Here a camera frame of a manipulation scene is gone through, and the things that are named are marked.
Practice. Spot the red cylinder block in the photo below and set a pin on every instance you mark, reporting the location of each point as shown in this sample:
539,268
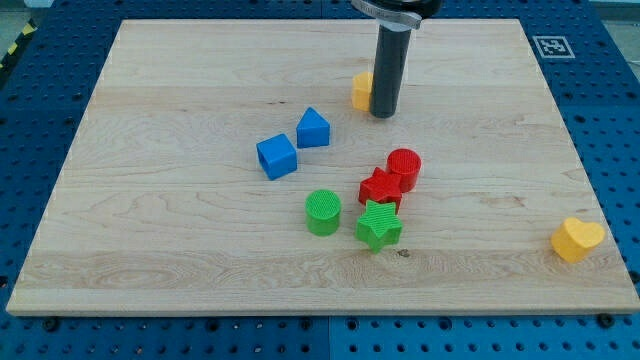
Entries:
407,164

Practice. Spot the yellow hexagon block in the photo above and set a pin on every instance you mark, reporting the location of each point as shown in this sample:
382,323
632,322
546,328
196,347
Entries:
361,91

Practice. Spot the green star block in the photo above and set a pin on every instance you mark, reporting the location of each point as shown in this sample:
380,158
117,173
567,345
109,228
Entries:
379,225

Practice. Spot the green cylinder block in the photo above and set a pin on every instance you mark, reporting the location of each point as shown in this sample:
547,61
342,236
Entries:
322,209

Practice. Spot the blue cube block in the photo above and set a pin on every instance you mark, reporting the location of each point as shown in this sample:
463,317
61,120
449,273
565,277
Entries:
277,156

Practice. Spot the yellow heart block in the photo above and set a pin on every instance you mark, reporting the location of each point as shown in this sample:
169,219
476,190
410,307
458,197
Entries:
574,239

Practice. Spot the light wooden board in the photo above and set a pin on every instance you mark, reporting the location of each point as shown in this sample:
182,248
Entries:
162,208

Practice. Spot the black mount with metal clamp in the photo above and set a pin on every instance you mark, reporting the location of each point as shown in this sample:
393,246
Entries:
398,14

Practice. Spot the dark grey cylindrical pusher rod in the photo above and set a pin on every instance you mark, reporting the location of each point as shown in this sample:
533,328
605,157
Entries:
390,59

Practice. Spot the white fiducial marker tag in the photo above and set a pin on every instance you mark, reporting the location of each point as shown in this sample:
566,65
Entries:
553,47

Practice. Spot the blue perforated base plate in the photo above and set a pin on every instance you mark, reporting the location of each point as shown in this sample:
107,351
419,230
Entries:
48,89

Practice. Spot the blue triangle block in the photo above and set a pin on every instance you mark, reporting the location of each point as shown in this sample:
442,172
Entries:
313,130

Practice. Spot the red star block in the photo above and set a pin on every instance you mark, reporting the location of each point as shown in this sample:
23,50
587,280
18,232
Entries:
381,187

